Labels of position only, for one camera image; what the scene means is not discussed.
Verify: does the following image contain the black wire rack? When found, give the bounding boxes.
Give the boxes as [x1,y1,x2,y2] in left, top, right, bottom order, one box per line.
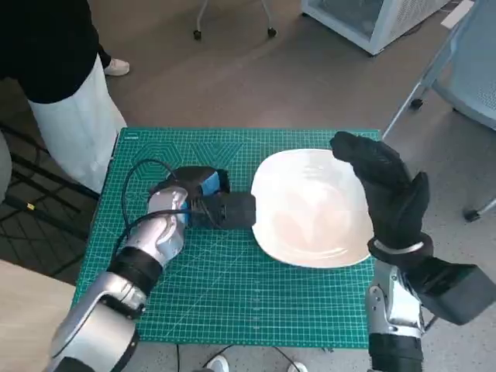
[0,123,104,280]

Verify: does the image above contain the person in black top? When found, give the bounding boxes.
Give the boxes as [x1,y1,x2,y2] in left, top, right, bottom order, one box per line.
[0,0,131,195]

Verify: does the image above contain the black left robot hand, blue tape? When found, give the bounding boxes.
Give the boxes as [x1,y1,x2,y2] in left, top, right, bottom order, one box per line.
[166,165,233,197]

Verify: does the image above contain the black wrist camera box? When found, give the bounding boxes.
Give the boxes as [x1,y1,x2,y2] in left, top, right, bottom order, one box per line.
[406,257,496,326]
[188,192,257,230]

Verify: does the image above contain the white rolling chair base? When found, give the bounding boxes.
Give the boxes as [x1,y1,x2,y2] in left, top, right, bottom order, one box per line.
[192,0,278,40]

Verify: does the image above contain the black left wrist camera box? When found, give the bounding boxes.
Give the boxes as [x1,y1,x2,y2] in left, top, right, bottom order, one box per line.
[188,192,257,230]

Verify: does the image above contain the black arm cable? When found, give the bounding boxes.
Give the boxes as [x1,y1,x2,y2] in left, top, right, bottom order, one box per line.
[115,208,193,249]
[122,158,179,233]

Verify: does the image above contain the white square plate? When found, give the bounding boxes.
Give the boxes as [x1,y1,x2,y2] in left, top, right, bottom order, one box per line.
[250,148,375,268]

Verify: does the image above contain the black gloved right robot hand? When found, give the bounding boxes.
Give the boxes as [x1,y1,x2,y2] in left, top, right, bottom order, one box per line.
[329,130,431,249]

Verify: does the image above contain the white glass cabinet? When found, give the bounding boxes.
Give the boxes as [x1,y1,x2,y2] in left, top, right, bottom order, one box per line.
[300,0,454,57]

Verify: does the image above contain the green cutting mat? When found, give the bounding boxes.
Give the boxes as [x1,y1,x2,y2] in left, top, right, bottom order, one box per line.
[71,126,383,349]

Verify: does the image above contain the grey mesh chair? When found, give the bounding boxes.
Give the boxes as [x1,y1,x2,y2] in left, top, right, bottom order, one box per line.
[381,0,496,222]

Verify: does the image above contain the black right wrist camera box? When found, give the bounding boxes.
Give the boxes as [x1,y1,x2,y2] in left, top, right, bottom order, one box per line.
[406,257,496,326]

